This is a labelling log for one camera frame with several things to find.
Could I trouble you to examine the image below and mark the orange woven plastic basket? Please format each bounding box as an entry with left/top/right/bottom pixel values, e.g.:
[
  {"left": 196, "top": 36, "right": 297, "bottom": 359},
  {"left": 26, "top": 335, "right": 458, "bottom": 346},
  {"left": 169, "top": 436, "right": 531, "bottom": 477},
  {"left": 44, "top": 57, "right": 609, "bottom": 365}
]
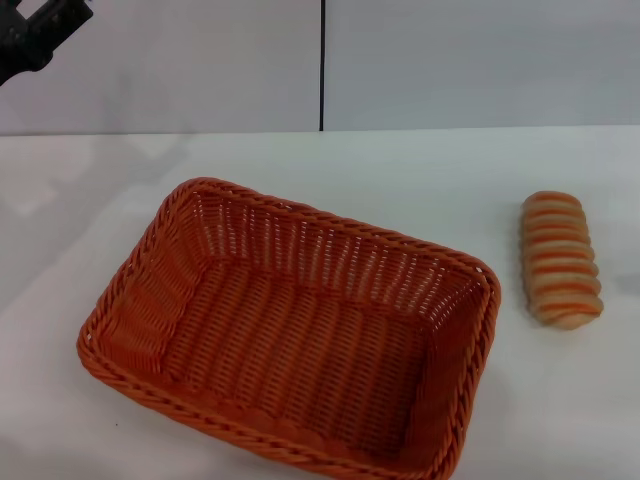
[{"left": 76, "top": 175, "right": 503, "bottom": 480}]

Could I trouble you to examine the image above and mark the orange striped bread roll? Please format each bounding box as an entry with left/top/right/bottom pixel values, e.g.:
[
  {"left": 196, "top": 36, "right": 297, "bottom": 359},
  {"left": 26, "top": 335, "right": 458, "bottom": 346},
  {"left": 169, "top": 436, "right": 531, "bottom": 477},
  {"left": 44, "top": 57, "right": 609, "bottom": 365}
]
[{"left": 520, "top": 190, "right": 605, "bottom": 330}]

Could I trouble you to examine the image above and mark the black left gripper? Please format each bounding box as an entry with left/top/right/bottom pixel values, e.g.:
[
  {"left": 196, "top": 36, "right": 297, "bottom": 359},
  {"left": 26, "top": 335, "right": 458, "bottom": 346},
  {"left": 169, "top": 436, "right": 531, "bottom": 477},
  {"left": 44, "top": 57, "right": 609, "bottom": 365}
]
[{"left": 0, "top": 0, "right": 95, "bottom": 87}]

